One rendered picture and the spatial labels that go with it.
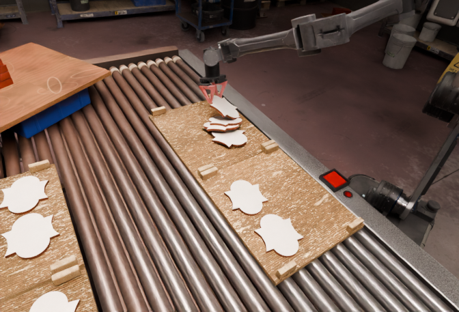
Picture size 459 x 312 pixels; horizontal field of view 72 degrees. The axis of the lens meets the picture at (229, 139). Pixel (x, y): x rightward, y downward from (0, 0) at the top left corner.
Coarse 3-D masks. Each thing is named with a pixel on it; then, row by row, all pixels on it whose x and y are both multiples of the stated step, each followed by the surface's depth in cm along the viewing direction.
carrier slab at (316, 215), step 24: (240, 168) 110; (264, 168) 111; (288, 168) 112; (216, 192) 100; (264, 192) 102; (288, 192) 103; (312, 192) 103; (240, 216) 94; (288, 216) 95; (312, 216) 96; (336, 216) 96; (240, 240) 89; (312, 240) 89; (336, 240) 90; (264, 264) 82
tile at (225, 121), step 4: (216, 116) 131; (220, 116) 130; (212, 120) 125; (216, 120) 125; (220, 120) 125; (224, 120) 125; (228, 120) 124; (232, 120) 124; (236, 120) 124; (240, 120) 123; (212, 124) 123; (216, 124) 122; (220, 124) 122; (224, 124) 120; (228, 124) 121; (232, 124) 121; (236, 124) 121
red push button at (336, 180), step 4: (332, 172) 113; (324, 176) 111; (328, 176) 111; (332, 176) 111; (336, 176) 111; (340, 176) 111; (328, 180) 109; (332, 180) 109; (336, 180) 110; (340, 180) 110; (344, 180) 110; (332, 184) 108; (336, 184) 108; (340, 184) 108
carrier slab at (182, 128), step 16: (176, 112) 133; (192, 112) 134; (208, 112) 135; (160, 128) 124; (176, 128) 124; (192, 128) 125; (240, 128) 128; (256, 128) 128; (176, 144) 117; (192, 144) 118; (208, 144) 118; (256, 144) 120; (192, 160) 111; (208, 160) 111; (224, 160) 112; (240, 160) 113
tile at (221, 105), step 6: (216, 96) 128; (216, 102) 125; (222, 102) 127; (228, 102) 130; (216, 108) 122; (222, 108) 124; (228, 108) 127; (234, 108) 129; (222, 114) 122; (228, 114) 123; (234, 114) 125
